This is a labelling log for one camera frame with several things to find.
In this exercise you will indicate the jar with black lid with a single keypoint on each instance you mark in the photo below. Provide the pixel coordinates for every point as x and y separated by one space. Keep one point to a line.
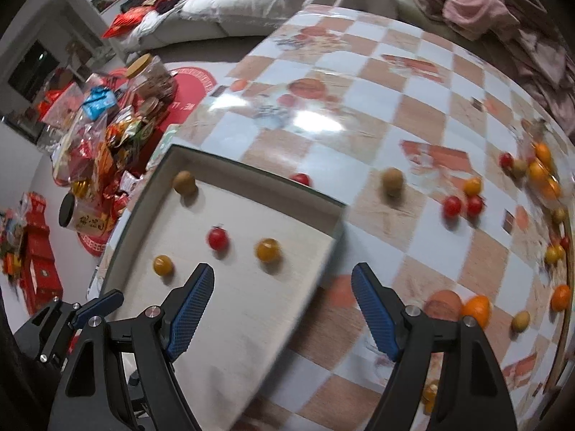
83 220

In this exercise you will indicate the brown longan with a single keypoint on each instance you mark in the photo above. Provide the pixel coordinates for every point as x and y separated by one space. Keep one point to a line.
558 215
184 182
521 322
519 168

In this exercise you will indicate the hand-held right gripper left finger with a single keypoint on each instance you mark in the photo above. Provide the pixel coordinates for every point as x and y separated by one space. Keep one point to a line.
193 305

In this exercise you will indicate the red cherry tomato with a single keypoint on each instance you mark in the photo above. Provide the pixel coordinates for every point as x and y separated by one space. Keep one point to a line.
452 206
475 205
301 178
506 160
565 242
218 238

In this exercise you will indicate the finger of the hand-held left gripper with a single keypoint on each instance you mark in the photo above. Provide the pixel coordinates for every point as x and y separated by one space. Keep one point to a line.
96 306

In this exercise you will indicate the glass jar with wooden lid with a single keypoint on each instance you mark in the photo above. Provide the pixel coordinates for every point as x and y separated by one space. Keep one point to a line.
150 78

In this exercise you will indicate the red round mat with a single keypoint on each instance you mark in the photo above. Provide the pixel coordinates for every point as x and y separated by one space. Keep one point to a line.
92 242
193 94

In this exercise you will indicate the black television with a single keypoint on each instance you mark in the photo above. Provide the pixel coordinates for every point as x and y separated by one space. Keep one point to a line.
31 69

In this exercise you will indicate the brown kiwi on table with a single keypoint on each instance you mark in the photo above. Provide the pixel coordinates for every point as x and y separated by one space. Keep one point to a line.
393 182

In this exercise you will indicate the yellow cherry tomato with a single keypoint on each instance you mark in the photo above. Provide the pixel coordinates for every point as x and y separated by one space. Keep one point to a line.
430 393
268 250
162 265
552 254

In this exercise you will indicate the white shallow cardboard tray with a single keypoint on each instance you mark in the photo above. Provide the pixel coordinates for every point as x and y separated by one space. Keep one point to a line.
242 305

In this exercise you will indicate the checkered tablecloth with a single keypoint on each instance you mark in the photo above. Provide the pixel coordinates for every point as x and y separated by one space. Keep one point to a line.
341 98

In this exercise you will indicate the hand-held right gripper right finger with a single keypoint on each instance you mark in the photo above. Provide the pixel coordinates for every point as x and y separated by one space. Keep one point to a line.
375 314

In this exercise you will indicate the orange cherry tomato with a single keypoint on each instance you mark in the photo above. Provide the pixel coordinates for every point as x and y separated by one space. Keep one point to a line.
472 185

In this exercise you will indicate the blue snack packet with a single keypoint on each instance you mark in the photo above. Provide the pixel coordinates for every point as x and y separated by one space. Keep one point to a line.
99 101

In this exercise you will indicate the orange mandarin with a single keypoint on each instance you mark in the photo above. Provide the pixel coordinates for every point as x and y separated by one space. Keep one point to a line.
537 173
551 188
543 152
477 310
561 297

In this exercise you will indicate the pile of snack packets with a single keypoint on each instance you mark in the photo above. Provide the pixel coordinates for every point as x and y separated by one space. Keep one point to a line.
112 152

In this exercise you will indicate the red gift boxes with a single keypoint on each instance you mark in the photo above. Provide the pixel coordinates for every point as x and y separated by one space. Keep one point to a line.
38 256

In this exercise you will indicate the pink clothes pile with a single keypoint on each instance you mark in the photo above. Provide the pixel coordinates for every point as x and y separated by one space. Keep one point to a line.
503 13

